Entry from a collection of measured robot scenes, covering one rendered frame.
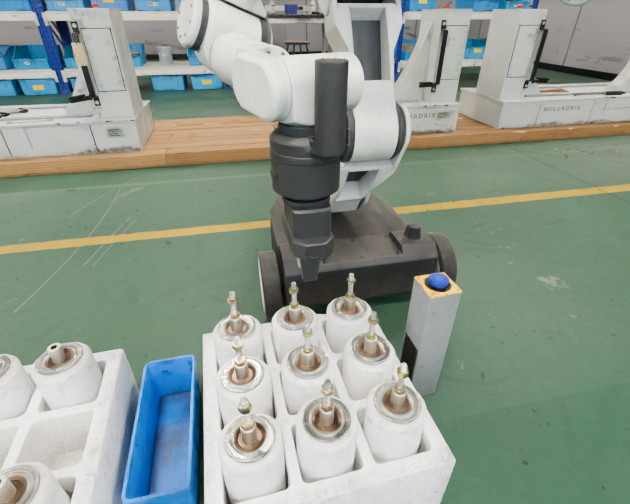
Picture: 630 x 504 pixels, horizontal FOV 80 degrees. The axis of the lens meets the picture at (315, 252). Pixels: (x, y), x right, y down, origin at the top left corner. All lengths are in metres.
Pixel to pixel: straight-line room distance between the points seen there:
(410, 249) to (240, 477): 0.76
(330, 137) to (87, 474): 0.62
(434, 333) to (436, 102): 2.18
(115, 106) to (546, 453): 2.47
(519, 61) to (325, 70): 2.76
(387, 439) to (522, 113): 2.77
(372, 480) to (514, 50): 2.80
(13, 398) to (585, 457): 1.12
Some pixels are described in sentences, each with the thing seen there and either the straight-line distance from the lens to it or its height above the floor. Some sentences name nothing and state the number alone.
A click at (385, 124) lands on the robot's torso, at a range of 0.91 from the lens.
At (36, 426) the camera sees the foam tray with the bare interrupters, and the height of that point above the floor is 0.17.
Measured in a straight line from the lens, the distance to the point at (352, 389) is 0.76.
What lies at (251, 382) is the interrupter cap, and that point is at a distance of 0.68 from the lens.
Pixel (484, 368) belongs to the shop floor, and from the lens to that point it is 1.11.
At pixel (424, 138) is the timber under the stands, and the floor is 0.07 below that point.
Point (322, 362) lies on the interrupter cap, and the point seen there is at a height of 0.25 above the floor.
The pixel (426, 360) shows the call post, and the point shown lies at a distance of 0.90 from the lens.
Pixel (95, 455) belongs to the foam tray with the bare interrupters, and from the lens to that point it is 0.77.
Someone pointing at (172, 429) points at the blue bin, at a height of 0.00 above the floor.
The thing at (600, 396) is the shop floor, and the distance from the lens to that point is 1.19.
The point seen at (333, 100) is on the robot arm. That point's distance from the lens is 0.41.
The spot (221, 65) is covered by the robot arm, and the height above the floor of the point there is 0.72.
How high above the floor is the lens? 0.78
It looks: 33 degrees down
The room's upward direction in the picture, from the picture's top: straight up
